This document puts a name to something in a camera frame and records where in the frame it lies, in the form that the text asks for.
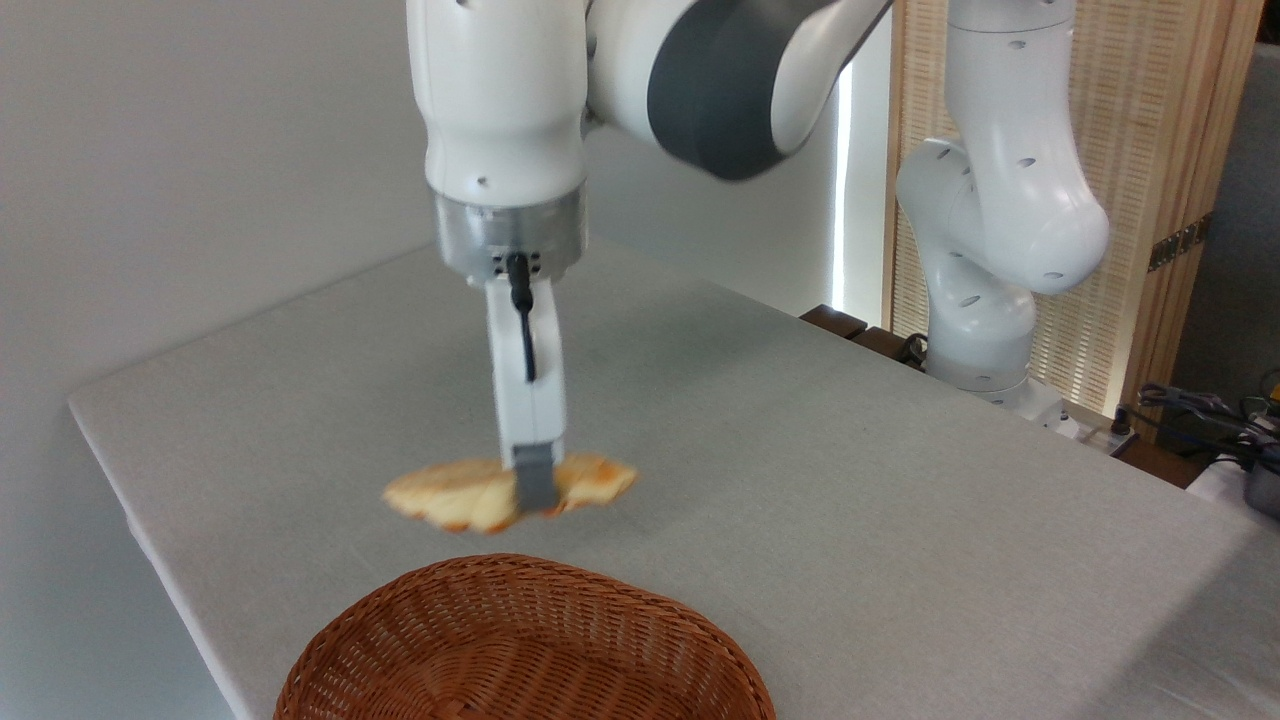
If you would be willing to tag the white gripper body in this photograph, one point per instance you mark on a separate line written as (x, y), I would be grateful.
(547, 400)

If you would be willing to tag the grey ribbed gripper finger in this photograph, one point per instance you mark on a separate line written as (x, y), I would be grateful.
(535, 485)

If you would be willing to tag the golden leaf-shaped bread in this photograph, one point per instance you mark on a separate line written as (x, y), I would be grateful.
(450, 495)

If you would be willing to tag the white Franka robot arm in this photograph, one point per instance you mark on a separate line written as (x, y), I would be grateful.
(500, 100)

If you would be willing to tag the brown wicker basket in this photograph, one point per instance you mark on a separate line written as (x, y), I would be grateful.
(520, 640)

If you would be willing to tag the grey tablecloth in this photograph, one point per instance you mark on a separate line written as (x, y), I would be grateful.
(800, 500)

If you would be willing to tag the dark brown wooden bench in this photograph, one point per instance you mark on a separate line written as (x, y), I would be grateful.
(835, 322)

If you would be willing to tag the wooden slatted screen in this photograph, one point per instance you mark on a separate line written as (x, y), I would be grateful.
(1140, 150)

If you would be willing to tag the grey metal pot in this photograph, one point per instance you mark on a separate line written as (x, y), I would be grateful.
(1262, 492)

